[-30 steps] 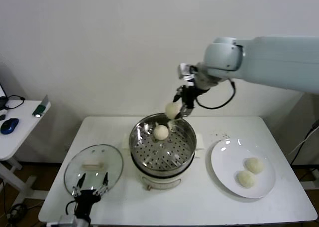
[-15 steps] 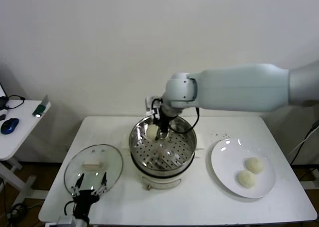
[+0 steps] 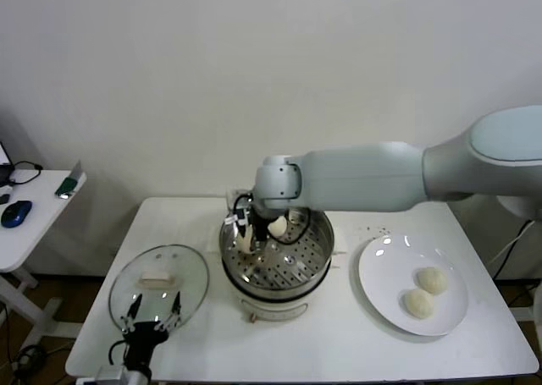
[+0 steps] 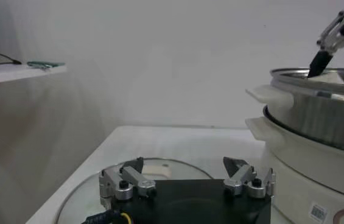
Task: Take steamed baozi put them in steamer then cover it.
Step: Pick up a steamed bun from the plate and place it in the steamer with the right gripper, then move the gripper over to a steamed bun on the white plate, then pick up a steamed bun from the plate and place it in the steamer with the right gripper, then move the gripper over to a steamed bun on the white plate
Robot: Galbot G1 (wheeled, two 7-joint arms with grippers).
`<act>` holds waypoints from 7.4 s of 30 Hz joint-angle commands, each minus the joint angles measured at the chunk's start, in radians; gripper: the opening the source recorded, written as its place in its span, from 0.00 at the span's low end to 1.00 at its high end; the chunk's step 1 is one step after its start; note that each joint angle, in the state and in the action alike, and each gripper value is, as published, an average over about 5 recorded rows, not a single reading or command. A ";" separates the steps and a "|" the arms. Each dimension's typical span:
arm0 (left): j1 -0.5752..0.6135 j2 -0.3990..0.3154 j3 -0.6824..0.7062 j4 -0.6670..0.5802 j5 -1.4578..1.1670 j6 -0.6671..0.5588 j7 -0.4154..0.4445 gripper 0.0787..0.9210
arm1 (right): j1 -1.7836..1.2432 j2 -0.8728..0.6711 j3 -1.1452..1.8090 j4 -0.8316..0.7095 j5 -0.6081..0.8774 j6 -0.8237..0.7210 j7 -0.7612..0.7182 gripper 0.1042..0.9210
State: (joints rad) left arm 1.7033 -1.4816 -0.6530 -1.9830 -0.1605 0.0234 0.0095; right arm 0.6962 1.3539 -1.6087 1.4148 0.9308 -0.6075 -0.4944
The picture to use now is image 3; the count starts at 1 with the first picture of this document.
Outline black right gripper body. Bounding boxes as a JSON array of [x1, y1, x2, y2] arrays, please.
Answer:
[[245, 204, 273, 228]]

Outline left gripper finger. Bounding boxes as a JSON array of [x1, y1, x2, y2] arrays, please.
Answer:
[[154, 290, 183, 333], [120, 293, 143, 333]]

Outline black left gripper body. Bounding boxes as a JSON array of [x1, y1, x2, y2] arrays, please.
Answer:
[[122, 321, 171, 370]]

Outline white steamed baozi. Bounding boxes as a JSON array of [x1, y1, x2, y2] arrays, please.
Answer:
[[235, 228, 259, 254], [416, 267, 448, 295], [268, 215, 290, 239], [401, 289, 436, 320]]

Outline round glass pot lid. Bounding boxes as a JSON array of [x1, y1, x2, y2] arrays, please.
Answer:
[[108, 244, 212, 332]]

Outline stainless steel steamer basket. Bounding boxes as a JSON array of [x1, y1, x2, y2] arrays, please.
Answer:
[[206, 206, 349, 291]]

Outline white electric cooker base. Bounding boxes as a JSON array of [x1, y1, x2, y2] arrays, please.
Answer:
[[207, 249, 343, 323]]

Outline white side table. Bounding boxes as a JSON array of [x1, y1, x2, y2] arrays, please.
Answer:
[[0, 168, 88, 350]]

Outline white round plate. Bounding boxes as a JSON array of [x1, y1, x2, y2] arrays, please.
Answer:
[[351, 234, 470, 338]]

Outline blue computer mouse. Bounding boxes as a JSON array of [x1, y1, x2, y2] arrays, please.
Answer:
[[0, 200, 34, 228]]

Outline laptop computer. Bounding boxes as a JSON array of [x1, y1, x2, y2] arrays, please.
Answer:
[[0, 141, 14, 188]]

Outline grey side cabinet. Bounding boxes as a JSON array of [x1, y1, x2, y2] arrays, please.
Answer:
[[486, 215, 542, 281]]

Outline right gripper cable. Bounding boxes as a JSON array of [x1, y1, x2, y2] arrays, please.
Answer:
[[225, 191, 256, 227]]

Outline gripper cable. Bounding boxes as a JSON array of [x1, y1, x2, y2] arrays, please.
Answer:
[[225, 191, 256, 227], [108, 339, 128, 366]]

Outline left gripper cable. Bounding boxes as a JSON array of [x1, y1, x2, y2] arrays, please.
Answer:
[[108, 339, 128, 366]]

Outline black floor cable coil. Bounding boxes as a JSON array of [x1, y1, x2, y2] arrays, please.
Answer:
[[11, 342, 58, 380]]

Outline green handled tool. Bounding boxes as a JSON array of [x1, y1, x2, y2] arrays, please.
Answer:
[[54, 160, 84, 200]]

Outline black desk cable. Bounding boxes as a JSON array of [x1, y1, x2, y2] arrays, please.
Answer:
[[7, 160, 44, 187]]

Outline black wall cable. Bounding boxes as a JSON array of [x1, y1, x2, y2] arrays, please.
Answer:
[[494, 219, 530, 278]]

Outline white wall cable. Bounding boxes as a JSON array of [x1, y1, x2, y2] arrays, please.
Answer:
[[489, 222, 530, 264]]

